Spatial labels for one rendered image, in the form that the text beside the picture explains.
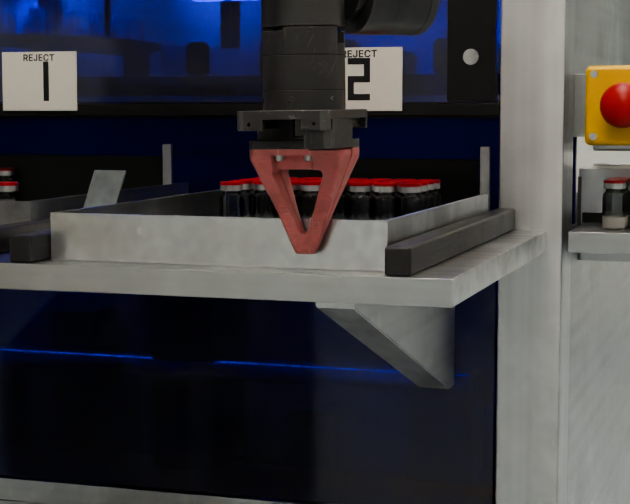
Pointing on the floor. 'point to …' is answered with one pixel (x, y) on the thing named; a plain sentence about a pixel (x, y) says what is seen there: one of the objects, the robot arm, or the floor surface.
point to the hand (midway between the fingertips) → (306, 241)
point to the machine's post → (526, 417)
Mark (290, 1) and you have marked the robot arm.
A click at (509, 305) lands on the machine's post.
